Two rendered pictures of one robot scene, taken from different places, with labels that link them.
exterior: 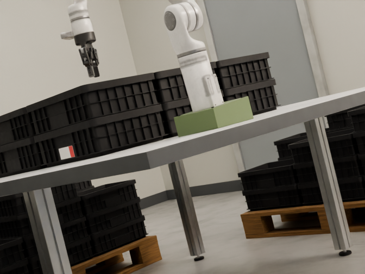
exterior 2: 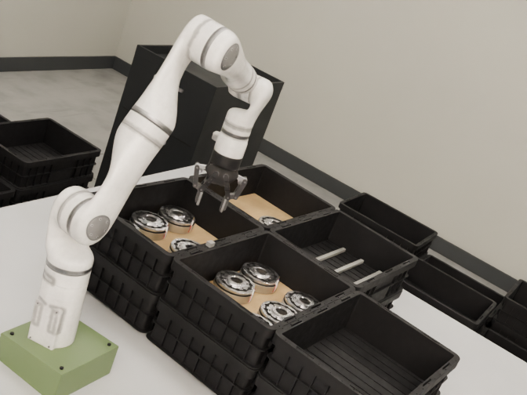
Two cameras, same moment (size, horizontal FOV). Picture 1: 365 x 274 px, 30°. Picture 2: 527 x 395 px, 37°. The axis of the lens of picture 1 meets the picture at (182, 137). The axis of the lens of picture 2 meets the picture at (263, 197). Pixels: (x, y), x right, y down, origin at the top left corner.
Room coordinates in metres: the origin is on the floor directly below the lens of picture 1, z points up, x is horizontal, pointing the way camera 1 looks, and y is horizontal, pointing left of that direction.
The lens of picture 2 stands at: (1.87, -1.49, 1.76)
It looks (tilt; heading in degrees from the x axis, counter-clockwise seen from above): 21 degrees down; 68
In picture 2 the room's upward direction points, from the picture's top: 22 degrees clockwise
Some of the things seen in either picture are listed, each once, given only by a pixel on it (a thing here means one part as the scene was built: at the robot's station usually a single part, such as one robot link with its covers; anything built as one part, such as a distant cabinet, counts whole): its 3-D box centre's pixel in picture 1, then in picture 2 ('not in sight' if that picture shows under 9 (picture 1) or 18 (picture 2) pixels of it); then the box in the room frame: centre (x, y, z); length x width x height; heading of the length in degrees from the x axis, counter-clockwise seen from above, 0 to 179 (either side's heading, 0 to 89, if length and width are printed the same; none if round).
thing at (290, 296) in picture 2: not in sight; (303, 302); (2.70, 0.07, 0.86); 0.10 x 0.10 x 0.01
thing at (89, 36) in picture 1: (86, 45); (223, 166); (2.44, 0.25, 1.09); 0.08 x 0.08 x 0.09
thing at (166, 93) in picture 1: (157, 93); (259, 295); (2.57, 0.05, 0.87); 0.40 x 0.30 x 0.11; 41
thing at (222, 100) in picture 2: not in sight; (183, 150); (2.78, 1.98, 0.45); 0.62 x 0.45 x 0.90; 45
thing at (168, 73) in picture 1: (154, 80); (267, 278); (2.57, 0.05, 0.92); 0.40 x 0.30 x 0.02; 41
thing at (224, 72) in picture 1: (213, 82); (361, 367); (2.77, -0.18, 0.87); 0.40 x 0.30 x 0.11; 41
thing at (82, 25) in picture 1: (76, 27); (232, 138); (2.44, 0.27, 1.16); 0.11 x 0.09 x 0.06; 79
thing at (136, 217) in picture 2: not in sight; (150, 220); (2.33, 0.34, 0.86); 0.10 x 0.10 x 0.01
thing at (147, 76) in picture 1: (89, 93); (177, 215); (2.38, 0.28, 0.92); 0.40 x 0.30 x 0.02; 41
